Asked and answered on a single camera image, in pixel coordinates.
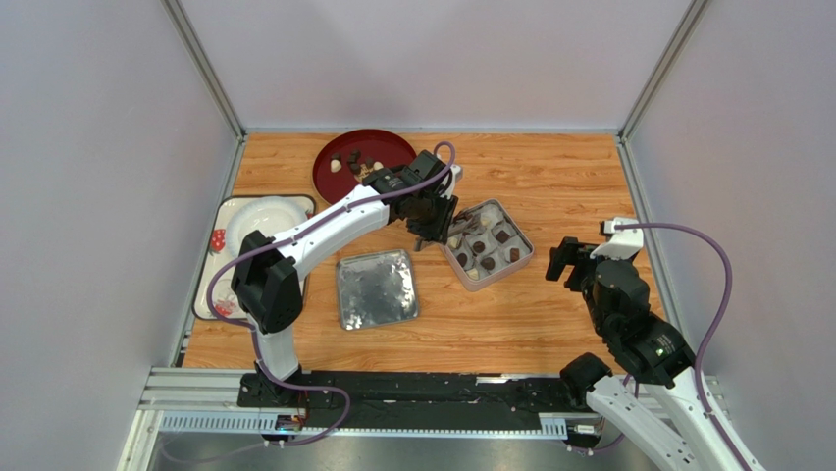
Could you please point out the white chocolate cluster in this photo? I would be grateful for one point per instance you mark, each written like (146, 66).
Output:
(367, 166)

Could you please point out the white scalloped plate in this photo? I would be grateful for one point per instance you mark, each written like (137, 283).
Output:
(240, 216)

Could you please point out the silver square tin lid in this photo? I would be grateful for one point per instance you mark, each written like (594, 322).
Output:
(376, 290)

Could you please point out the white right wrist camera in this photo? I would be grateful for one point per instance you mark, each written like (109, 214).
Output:
(622, 240)

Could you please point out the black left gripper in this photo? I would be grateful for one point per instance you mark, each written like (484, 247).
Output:
(439, 231)

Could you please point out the pink square chocolate tin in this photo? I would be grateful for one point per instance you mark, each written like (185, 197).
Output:
(500, 220)

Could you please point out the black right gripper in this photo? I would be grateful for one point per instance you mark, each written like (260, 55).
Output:
(571, 262)

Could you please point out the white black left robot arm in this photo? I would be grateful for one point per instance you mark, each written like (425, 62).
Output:
(268, 271)

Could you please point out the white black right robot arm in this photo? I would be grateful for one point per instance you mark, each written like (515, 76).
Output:
(657, 357)

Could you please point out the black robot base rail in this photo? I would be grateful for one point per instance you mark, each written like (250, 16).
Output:
(439, 402)

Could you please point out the metal serving tongs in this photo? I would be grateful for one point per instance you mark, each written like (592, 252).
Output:
(458, 226)

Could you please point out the dark red round tray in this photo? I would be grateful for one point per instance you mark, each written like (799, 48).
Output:
(384, 146)

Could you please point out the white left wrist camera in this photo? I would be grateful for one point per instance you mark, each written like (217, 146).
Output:
(448, 183)

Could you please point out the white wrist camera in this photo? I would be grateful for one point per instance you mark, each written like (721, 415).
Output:
(622, 240)
(448, 183)

